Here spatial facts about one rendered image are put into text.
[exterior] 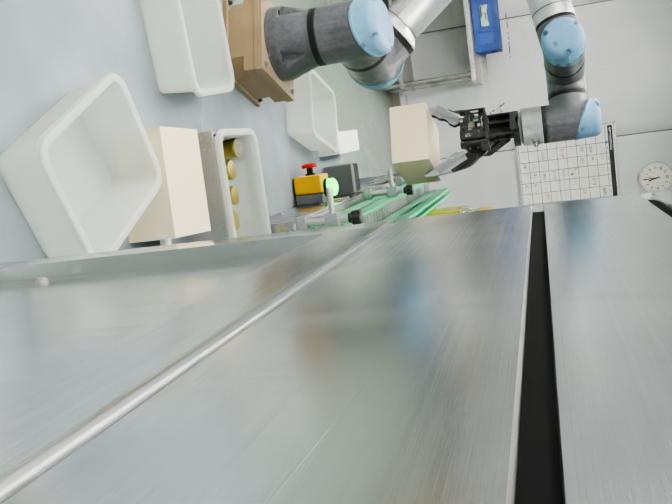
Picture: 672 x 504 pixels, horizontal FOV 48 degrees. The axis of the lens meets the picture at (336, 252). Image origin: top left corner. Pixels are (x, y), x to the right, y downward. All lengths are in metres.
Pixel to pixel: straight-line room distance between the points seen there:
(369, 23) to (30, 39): 0.71
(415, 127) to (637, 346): 1.38
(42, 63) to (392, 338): 0.87
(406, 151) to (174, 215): 0.59
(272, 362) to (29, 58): 0.85
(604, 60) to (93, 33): 6.47
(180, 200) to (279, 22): 0.55
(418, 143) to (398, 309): 1.30
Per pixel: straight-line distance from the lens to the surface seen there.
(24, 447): 0.17
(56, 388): 0.21
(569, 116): 1.54
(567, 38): 1.44
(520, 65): 7.34
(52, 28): 1.07
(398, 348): 0.19
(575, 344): 0.18
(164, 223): 1.11
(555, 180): 7.32
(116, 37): 1.20
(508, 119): 1.55
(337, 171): 2.08
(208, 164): 1.26
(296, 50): 1.55
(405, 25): 1.67
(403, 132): 1.54
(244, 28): 1.57
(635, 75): 7.37
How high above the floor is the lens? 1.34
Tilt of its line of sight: 16 degrees down
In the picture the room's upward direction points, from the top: 84 degrees clockwise
